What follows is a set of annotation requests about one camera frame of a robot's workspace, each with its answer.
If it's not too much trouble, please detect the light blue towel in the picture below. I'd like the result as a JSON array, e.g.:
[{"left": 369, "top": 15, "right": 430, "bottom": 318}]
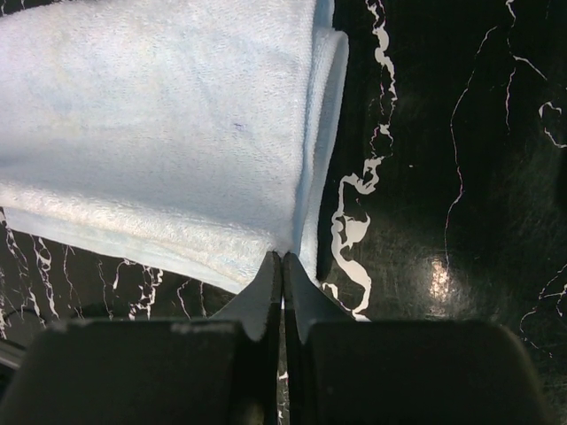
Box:
[{"left": 1, "top": 1, "right": 349, "bottom": 293}]

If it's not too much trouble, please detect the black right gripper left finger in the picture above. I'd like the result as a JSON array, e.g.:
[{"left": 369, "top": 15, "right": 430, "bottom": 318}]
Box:
[{"left": 1, "top": 252, "right": 283, "bottom": 424}]

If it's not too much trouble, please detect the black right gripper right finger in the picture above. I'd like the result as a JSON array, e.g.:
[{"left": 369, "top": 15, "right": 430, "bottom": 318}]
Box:
[{"left": 283, "top": 254, "right": 552, "bottom": 424}]

